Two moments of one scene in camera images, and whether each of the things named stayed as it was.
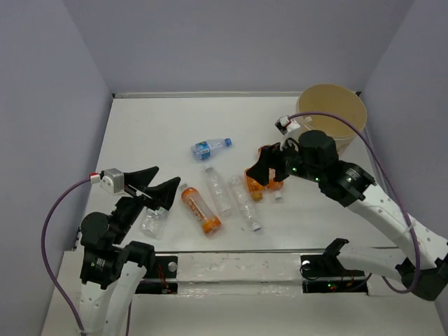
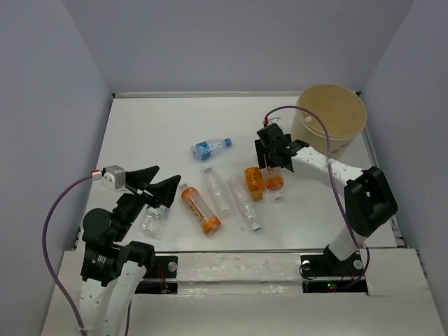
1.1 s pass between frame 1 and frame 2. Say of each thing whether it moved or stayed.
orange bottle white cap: stayed
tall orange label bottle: stayed
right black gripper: moved
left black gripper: stayed
